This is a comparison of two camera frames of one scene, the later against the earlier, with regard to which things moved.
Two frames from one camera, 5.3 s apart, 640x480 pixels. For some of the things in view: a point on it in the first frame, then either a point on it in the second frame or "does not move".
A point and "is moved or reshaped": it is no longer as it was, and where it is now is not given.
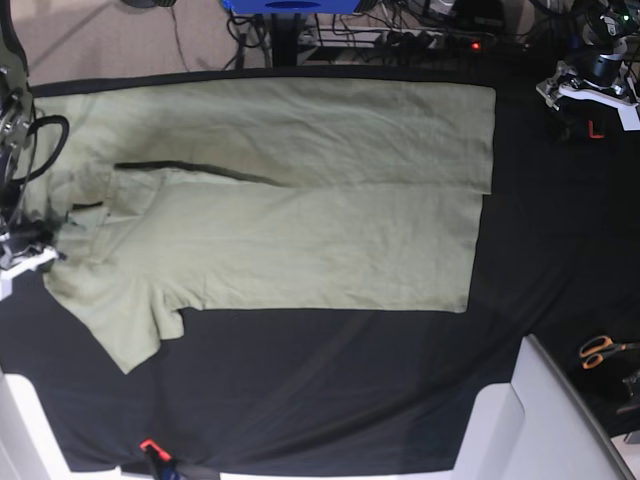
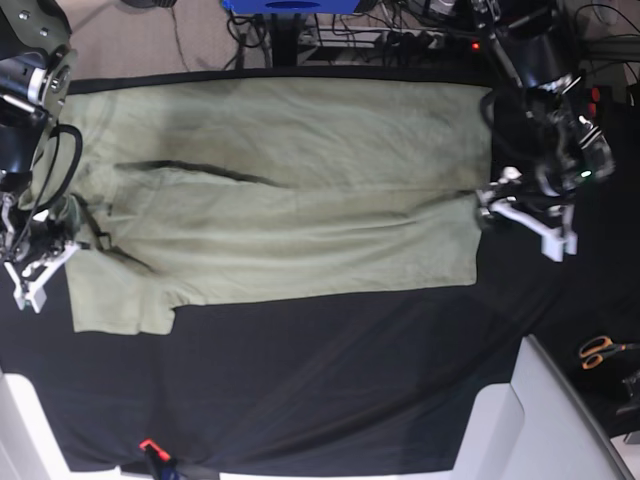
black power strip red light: x=441 y=41 does not move
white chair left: x=29 y=446 does not move
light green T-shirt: x=261 y=196 is moved or reshaped
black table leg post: x=285 y=28 does not move
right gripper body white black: x=566 y=84 → x=548 y=214
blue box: x=292 y=6 does not move
